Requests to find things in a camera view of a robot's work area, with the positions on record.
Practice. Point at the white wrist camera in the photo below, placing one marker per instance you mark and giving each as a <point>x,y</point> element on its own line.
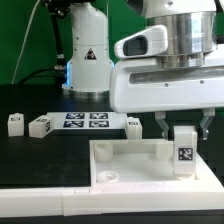
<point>151,41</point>

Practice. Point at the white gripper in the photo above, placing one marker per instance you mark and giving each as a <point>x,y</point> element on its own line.
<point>142,85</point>

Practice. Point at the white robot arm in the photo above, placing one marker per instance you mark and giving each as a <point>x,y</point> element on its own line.
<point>174,63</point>

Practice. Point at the white fiducial tag plate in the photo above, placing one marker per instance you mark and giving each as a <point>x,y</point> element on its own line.
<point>88,120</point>

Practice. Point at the white square tabletop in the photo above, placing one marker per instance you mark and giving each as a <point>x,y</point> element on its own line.
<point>137,161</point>

